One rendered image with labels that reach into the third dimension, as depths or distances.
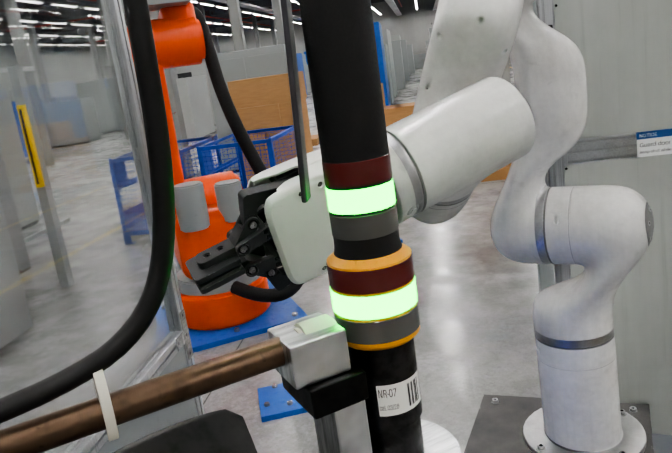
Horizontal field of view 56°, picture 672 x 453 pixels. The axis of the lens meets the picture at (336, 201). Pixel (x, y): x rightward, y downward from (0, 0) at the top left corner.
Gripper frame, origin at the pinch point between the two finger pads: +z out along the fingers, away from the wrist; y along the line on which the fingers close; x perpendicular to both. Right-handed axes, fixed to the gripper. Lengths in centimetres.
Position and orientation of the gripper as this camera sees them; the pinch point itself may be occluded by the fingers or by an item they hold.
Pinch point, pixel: (214, 267)
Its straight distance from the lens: 54.4
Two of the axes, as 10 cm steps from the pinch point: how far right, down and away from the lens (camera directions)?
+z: -8.5, 4.4, -2.8
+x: 4.7, 4.3, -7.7
